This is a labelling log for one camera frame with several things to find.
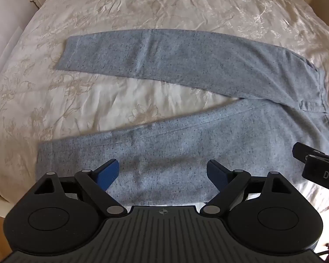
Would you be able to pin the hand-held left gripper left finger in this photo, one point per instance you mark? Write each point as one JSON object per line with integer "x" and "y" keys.
{"x": 109, "y": 173}

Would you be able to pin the grey speckled pants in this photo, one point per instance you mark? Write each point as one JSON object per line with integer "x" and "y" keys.
{"x": 208, "y": 60}

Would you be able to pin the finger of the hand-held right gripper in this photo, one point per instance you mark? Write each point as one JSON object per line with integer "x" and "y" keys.
{"x": 304, "y": 150}

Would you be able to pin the cream floral bedspread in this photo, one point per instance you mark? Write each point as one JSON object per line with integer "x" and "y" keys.
{"x": 153, "y": 5}

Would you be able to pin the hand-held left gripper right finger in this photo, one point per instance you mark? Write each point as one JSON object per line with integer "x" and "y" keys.
{"x": 217, "y": 176}

